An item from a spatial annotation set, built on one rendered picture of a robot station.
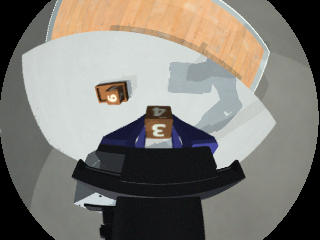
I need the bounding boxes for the brown wooden number cube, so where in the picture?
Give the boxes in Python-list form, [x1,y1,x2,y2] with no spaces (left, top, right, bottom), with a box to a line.
[105,85,125,105]
[144,106,173,139]

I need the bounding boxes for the brown wooden tray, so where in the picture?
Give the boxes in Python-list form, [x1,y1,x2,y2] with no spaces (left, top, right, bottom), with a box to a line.
[95,81,129,103]

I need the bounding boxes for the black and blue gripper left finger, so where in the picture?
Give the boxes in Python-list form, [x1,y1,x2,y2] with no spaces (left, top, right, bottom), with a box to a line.
[100,114,146,148]

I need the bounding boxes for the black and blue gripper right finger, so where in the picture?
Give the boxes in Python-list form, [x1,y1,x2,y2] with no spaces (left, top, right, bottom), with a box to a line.
[171,114,218,154]

